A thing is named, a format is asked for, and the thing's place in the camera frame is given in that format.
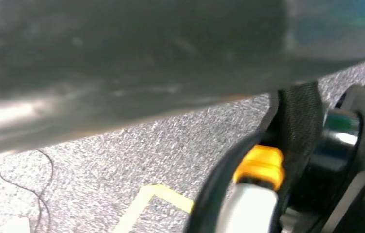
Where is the white cable plug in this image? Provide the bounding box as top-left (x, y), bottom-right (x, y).
top-left (214, 182), bottom-right (279, 233)

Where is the yellow tape square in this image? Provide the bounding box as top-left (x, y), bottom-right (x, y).
top-left (113, 183), bottom-right (195, 233)

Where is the thin black cable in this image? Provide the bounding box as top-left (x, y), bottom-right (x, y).
top-left (0, 149), bottom-right (55, 233)

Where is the black mesh cable sleeve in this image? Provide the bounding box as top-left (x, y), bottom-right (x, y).
top-left (259, 80), bottom-right (325, 206)

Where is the thick black cable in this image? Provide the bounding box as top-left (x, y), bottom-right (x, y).
top-left (184, 128), bottom-right (267, 233)

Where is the yellow cable connector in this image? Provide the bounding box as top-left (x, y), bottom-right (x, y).
top-left (232, 145), bottom-right (286, 192)

